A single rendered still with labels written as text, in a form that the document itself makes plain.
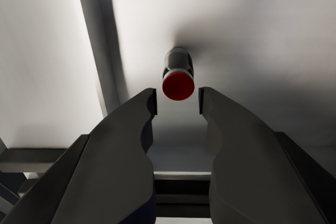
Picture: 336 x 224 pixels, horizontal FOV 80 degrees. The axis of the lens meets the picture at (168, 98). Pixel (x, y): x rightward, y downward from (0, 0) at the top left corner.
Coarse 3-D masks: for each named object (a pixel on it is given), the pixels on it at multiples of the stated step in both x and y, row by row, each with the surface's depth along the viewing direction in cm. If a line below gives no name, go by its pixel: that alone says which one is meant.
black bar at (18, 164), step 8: (8, 152) 23; (16, 152) 23; (24, 152) 23; (32, 152) 23; (40, 152) 23; (48, 152) 23; (56, 152) 23; (0, 160) 22; (8, 160) 22; (16, 160) 22; (24, 160) 22; (32, 160) 22; (40, 160) 22; (48, 160) 22; (0, 168) 22; (8, 168) 22; (16, 168) 22; (24, 168) 22; (32, 168) 22; (40, 168) 22
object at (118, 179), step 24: (144, 96) 10; (120, 120) 9; (144, 120) 9; (96, 144) 8; (120, 144) 8; (144, 144) 9; (96, 168) 7; (120, 168) 7; (144, 168) 7; (72, 192) 6; (96, 192) 6; (120, 192) 6; (144, 192) 6; (72, 216) 5; (96, 216) 5; (120, 216) 5; (144, 216) 6
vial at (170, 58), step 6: (174, 48) 16; (180, 48) 16; (168, 54) 15; (174, 54) 15; (180, 54) 15; (186, 54) 15; (168, 60) 14; (174, 60) 14; (180, 60) 14; (186, 60) 14; (168, 66) 14; (174, 66) 13; (180, 66) 13; (186, 66) 13; (162, 72) 14; (168, 72) 13; (186, 72) 13; (192, 72) 14; (162, 78) 14; (192, 78) 13
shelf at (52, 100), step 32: (0, 0) 15; (32, 0) 15; (64, 0) 15; (0, 32) 16; (32, 32) 16; (64, 32) 16; (0, 64) 18; (32, 64) 18; (64, 64) 17; (0, 96) 20; (32, 96) 19; (64, 96) 19; (96, 96) 19; (0, 128) 22; (32, 128) 22; (64, 128) 22
